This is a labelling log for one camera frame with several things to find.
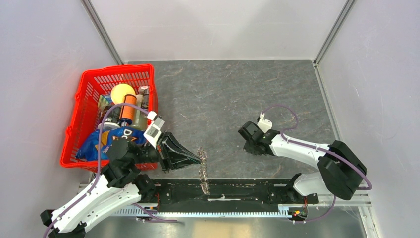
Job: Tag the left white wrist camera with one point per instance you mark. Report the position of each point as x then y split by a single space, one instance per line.
153 132

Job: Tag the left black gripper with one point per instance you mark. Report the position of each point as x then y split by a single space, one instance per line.
167 148

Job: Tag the clear green bottle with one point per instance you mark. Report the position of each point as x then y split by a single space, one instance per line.
142 101

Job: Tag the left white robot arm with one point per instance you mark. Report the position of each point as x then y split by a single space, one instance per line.
120 183

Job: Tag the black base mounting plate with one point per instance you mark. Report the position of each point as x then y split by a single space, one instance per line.
225 195

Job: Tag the black can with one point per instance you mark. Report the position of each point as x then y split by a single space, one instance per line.
112 120

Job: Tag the yellow ball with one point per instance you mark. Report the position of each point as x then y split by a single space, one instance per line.
119 91

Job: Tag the orange cylinder bottle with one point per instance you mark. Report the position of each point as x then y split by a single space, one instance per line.
127 112

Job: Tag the colourful small box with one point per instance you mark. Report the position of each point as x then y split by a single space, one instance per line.
104 100

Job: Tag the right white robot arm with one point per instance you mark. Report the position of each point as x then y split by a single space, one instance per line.
340 172

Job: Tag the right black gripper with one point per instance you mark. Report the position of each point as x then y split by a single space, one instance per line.
248 148

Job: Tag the red plastic basket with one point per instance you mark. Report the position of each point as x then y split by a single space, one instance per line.
86 113

